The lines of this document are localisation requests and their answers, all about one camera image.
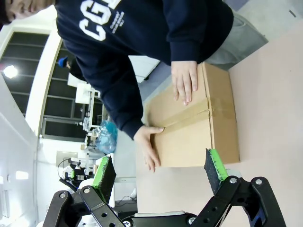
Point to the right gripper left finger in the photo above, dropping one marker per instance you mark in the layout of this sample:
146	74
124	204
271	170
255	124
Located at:
104	179

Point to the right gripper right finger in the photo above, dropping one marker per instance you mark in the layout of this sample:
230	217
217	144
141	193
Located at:
215	175

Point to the person's left forearm navy sleeve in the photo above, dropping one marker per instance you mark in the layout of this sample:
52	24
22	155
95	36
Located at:
201	35

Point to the person with blue cap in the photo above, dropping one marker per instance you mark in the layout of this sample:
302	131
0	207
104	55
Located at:
62	62

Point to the brown packing tape strip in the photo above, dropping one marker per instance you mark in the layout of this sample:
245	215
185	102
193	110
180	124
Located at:
187	118

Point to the person in navy sweatshirt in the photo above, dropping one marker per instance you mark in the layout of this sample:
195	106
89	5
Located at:
142	35

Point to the person's right hand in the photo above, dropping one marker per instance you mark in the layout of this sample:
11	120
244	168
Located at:
148	144

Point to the round ceiling light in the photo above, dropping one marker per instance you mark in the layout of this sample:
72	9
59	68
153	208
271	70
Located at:
10	71

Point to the person's right forearm navy sleeve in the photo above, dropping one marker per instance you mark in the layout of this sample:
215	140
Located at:
123	106

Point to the person's left hand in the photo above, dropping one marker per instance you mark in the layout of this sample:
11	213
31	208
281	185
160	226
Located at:
184	78

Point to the large brown cardboard box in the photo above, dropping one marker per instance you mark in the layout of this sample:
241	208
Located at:
189	144

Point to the blue plastic bag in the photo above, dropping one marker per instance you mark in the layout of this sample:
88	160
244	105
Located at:
107	137

